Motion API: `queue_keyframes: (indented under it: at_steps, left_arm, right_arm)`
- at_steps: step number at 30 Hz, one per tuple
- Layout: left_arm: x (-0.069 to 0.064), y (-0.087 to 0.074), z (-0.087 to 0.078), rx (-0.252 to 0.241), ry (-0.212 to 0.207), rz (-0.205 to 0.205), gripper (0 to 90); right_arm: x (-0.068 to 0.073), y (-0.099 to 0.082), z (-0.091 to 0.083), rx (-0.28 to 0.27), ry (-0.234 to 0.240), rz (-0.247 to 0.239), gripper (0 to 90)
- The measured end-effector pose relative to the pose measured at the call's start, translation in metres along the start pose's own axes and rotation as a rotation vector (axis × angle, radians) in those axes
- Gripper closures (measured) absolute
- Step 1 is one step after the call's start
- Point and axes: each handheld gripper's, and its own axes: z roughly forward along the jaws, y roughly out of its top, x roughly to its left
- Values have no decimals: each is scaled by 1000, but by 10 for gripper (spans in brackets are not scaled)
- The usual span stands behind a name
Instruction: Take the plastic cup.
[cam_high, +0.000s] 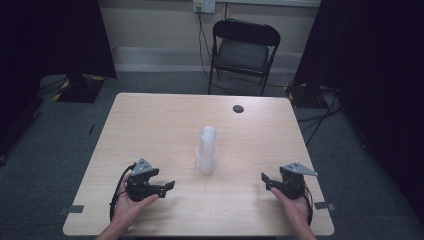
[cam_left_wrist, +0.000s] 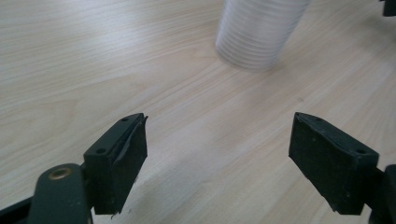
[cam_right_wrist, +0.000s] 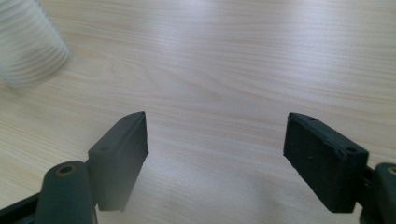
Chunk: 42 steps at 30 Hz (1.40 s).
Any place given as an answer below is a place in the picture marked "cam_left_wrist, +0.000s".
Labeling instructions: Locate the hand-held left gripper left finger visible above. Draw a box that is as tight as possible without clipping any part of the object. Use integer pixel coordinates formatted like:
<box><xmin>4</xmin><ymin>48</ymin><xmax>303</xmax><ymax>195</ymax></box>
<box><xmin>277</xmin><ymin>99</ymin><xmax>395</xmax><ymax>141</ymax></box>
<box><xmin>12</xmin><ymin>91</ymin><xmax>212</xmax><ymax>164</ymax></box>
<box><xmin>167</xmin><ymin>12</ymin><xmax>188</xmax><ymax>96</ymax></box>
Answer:
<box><xmin>82</xmin><ymin>112</ymin><xmax>149</xmax><ymax>216</ymax></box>

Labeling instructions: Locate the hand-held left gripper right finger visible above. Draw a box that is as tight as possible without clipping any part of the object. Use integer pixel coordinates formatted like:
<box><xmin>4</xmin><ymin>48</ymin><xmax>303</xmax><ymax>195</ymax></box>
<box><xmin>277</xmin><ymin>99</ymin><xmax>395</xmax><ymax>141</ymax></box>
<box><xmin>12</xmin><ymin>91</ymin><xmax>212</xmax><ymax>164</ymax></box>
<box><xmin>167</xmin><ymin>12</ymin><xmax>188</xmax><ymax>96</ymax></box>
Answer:
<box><xmin>288</xmin><ymin>111</ymin><xmax>380</xmax><ymax>217</ymax></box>

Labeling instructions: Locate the stack of clear plastic cups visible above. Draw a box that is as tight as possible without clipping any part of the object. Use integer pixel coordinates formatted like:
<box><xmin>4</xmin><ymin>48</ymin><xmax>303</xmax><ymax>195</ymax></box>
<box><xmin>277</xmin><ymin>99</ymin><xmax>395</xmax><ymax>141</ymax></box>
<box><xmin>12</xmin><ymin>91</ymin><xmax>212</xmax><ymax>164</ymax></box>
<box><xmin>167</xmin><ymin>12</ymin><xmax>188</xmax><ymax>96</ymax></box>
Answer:
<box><xmin>214</xmin><ymin>0</ymin><xmax>313</xmax><ymax>74</ymax></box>

